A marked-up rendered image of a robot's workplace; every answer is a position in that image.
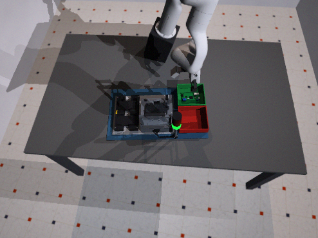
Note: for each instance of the red open-top bin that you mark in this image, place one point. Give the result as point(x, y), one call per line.
point(194, 119)

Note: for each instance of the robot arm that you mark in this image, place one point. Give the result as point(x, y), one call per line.
point(189, 56)

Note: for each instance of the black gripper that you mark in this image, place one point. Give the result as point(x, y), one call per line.
point(194, 79)

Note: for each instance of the green circuit board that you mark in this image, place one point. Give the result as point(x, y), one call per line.
point(191, 97)

